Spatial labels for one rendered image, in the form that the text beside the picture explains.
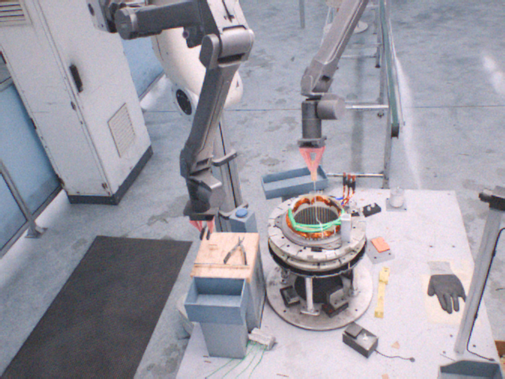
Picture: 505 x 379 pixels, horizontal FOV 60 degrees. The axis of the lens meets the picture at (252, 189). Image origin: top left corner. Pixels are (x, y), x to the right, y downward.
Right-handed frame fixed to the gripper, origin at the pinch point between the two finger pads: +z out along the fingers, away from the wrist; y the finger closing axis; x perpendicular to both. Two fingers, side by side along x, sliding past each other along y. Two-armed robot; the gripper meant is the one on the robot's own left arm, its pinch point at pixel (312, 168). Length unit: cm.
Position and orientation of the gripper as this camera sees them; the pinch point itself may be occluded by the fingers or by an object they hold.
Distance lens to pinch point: 132.7
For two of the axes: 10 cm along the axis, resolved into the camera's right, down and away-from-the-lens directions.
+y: 3.8, -2.4, 9.0
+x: -9.2, -0.3, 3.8
